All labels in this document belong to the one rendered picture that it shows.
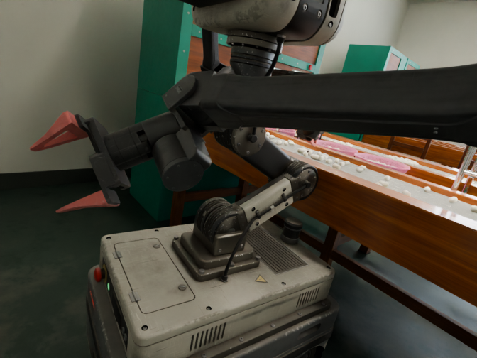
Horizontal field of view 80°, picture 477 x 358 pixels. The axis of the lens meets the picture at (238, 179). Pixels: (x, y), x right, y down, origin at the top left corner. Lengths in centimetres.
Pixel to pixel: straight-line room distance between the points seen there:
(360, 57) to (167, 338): 412
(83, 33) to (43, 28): 24
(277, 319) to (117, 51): 222
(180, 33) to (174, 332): 152
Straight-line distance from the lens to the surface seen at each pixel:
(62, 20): 249
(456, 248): 95
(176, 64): 182
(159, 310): 75
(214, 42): 126
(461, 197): 136
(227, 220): 82
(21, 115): 248
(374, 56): 435
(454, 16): 674
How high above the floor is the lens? 99
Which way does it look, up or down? 18 degrees down
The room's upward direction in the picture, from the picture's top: 11 degrees clockwise
